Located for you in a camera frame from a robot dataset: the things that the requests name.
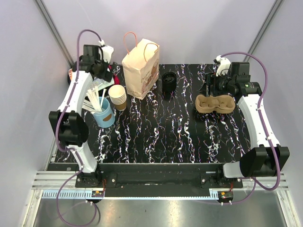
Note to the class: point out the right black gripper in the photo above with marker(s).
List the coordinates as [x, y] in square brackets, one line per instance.
[211, 78]

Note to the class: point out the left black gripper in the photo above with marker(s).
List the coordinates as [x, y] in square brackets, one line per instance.
[106, 74]

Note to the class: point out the stack of paper coffee cups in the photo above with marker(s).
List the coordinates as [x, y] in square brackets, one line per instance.
[118, 97]

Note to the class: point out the beige paper takeout bag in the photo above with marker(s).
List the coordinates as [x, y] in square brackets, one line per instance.
[141, 66]

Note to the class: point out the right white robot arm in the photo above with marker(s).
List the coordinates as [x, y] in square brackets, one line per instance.
[266, 155]

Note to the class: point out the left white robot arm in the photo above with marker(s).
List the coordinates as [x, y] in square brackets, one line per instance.
[70, 130]

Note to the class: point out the red folded cloth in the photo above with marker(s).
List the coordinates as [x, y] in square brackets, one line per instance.
[115, 77]

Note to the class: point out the colourful rabbit print cloth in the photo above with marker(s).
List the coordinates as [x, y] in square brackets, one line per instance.
[100, 83]

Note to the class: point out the stack of brown cup carriers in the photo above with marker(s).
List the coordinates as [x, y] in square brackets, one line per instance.
[223, 104]

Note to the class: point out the stack of black cup lids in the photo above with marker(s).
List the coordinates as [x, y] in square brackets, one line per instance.
[169, 82]

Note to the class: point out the light blue straw holder cup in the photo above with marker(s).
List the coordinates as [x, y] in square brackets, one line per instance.
[106, 117]

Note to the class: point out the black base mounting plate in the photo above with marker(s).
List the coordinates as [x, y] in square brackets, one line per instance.
[158, 180]

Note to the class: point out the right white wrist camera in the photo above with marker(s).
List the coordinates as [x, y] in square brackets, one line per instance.
[223, 65]

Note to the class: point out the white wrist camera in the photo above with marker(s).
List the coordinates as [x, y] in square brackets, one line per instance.
[107, 51]
[223, 65]

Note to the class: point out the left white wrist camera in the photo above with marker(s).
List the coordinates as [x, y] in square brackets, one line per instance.
[107, 51]

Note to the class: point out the aluminium frame rail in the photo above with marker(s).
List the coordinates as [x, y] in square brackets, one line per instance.
[154, 198]

